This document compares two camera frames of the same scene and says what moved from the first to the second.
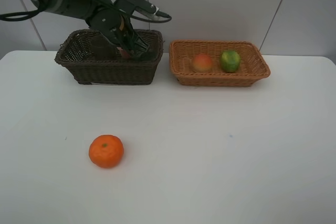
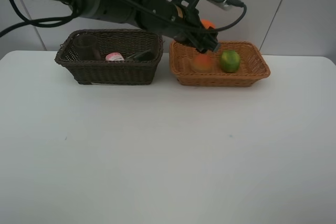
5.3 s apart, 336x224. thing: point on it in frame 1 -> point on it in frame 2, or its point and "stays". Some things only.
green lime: (230, 61) stays
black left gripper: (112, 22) -> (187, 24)
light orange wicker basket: (253, 66) stays
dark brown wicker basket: (75, 53) stays
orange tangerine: (106, 150) -> (207, 23)
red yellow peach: (202, 62) stays
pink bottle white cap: (124, 53) -> (114, 56)
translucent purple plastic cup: (102, 49) -> (87, 47)
